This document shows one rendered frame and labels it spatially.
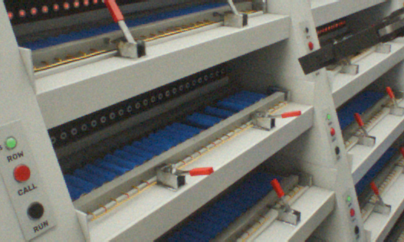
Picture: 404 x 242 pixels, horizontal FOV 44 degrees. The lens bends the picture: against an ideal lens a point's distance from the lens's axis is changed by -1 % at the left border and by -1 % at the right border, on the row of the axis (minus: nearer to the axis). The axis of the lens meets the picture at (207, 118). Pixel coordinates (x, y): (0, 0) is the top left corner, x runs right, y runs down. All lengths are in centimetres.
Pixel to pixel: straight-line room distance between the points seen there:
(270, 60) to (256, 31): 17
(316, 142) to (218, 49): 36
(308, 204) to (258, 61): 32
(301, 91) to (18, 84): 64
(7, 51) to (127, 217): 26
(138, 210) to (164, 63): 21
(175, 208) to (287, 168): 47
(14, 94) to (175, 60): 27
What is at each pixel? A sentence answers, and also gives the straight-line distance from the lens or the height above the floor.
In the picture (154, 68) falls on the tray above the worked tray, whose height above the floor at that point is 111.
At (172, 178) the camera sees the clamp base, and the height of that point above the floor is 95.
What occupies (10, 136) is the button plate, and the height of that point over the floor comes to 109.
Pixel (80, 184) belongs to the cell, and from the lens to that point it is 72.
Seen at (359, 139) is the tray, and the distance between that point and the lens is 134.
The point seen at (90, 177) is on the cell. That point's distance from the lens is 73.
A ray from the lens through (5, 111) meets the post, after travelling 56.
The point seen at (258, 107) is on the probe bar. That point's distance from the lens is 96.
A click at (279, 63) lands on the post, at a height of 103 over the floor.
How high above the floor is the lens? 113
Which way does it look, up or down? 9 degrees down
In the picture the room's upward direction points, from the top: 16 degrees counter-clockwise
